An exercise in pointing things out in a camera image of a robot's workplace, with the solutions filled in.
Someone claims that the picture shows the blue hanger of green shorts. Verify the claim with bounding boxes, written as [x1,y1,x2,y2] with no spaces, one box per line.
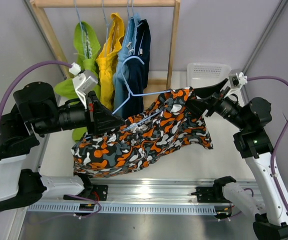
[73,0,88,59]

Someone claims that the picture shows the blue hanger of navy shorts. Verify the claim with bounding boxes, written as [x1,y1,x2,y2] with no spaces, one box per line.
[128,0,144,56]

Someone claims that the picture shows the white plastic basket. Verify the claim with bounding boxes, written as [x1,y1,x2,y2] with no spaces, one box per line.
[186,62,233,89]

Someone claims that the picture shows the lime green shorts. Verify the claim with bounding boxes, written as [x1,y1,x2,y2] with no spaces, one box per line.
[54,21,102,143]

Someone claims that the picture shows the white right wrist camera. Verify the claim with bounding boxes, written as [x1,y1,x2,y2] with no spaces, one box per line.
[224,69,247,97]

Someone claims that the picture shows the orange camouflage patterned shorts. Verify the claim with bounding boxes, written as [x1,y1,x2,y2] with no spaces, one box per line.
[71,87,213,178]

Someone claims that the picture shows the yellow shorts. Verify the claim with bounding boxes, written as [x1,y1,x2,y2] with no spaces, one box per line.
[96,13,125,111]

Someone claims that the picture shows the navy blue shorts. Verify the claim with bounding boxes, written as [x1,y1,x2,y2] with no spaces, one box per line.
[126,19,151,117]

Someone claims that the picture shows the light blue shorts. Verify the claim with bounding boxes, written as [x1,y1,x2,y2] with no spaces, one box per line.
[113,13,141,119]

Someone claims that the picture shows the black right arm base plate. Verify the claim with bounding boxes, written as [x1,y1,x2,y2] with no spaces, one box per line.
[190,186,225,203]

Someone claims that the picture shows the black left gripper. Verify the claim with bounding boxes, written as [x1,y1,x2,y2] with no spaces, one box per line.
[33,90,126,139]

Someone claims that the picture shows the blue hanger of light shorts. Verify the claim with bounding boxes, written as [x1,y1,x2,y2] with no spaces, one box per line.
[126,0,133,55]

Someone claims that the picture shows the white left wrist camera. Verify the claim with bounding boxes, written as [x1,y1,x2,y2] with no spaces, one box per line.
[69,62,98,109]

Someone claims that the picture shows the blue hanger of camouflage shorts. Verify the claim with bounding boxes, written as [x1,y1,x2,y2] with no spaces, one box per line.
[73,55,172,151]

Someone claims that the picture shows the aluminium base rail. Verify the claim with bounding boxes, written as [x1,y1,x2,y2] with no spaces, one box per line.
[17,177,288,202]

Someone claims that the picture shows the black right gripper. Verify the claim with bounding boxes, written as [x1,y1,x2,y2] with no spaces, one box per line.
[180,78,248,131]

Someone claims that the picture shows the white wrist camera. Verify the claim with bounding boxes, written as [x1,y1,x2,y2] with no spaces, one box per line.
[224,69,247,97]
[69,62,98,109]

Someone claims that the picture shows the wooden clothes rack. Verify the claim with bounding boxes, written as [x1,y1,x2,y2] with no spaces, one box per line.
[27,0,181,90]

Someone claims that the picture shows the blue hanger of yellow shorts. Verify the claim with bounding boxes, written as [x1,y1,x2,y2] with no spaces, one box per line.
[101,0,110,57]

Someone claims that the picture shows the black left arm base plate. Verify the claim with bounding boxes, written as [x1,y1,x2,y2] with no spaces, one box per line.
[63,184,108,202]

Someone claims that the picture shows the slotted cable duct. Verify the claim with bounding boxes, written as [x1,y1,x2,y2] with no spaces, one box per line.
[28,202,224,216]

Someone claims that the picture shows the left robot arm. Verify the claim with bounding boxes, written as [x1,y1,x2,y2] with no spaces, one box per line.
[0,82,124,212]

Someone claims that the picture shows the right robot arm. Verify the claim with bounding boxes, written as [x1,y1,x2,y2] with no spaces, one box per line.
[185,79,288,240]

